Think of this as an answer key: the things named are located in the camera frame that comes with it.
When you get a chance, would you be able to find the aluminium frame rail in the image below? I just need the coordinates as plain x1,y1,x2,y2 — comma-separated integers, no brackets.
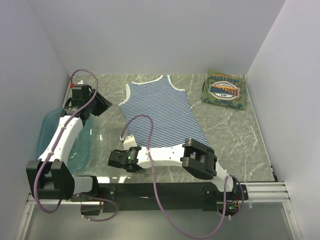
25,182,291,206

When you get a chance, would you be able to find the olive green tank top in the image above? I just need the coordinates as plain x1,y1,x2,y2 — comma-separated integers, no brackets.
201,69,247,111

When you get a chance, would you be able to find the blue white striped tank top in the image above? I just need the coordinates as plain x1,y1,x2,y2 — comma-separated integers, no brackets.
119,75,209,148

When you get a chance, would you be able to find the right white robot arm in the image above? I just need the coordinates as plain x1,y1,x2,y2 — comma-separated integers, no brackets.
108,138,245,201

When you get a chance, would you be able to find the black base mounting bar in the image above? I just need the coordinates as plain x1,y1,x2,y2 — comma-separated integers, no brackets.
71,182,241,215

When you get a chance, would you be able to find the translucent teal laundry basket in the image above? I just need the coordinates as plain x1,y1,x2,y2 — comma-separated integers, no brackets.
35,108,93,174

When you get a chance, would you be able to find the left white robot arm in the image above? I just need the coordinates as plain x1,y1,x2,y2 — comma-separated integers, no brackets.
26,84,112,201

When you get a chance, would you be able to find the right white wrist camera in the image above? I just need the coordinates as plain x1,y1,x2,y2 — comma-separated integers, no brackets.
120,135,138,151

